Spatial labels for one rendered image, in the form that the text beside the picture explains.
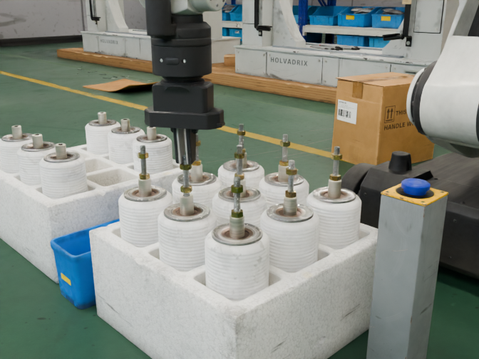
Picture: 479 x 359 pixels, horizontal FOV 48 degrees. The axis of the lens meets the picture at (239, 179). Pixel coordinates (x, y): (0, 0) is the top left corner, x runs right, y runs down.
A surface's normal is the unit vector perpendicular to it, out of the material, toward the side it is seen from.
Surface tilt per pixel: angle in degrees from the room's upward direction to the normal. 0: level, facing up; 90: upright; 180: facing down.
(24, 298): 0
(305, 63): 90
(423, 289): 90
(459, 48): 57
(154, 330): 90
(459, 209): 46
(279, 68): 90
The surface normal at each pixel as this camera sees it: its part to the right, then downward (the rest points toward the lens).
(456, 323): 0.00, -0.95
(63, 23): 0.69, 0.23
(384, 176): -0.51, -0.51
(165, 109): -0.23, 0.32
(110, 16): -0.72, 0.22
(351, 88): -0.87, 0.16
